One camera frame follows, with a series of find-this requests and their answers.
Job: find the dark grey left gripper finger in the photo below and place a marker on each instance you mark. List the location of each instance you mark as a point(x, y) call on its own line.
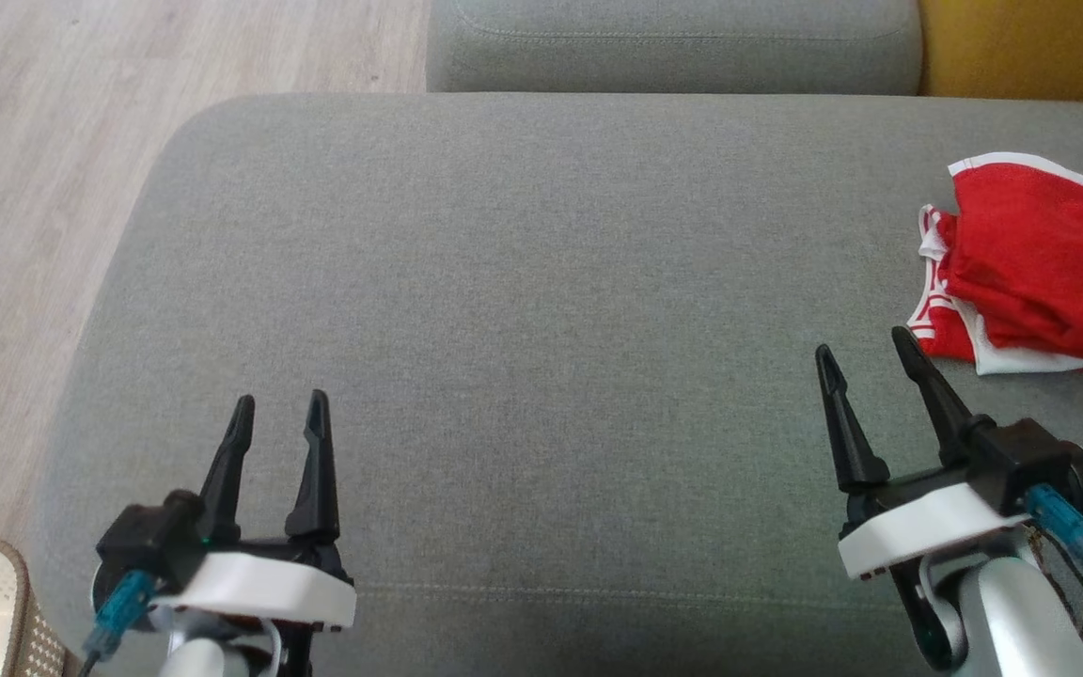
point(227, 489)
point(316, 489)

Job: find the yellow sofa back cushion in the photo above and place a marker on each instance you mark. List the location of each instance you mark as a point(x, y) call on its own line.
point(1030, 47)

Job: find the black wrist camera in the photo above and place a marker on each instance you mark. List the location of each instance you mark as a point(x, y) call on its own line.
point(142, 536)
point(1021, 456)

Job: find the red jersey with white sleeves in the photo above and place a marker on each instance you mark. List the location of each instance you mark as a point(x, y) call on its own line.
point(941, 334)

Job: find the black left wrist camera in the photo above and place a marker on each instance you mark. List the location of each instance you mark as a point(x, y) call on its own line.
point(142, 536)

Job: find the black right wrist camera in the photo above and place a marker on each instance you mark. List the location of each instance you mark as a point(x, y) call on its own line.
point(1021, 456)

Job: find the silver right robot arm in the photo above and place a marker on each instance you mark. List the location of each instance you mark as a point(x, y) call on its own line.
point(1012, 621)

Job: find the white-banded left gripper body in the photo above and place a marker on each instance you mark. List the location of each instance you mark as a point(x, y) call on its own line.
point(269, 583)

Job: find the large grey sofa chaise cushion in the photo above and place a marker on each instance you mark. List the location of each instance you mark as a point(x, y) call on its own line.
point(551, 329)

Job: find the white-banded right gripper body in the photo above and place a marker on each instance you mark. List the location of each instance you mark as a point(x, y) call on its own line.
point(918, 531)

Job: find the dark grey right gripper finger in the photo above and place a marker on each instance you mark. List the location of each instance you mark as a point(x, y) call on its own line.
point(941, 404)
point(856, 442)

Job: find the red garment with white band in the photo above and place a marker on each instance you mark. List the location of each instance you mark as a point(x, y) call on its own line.
point(1049, 254)

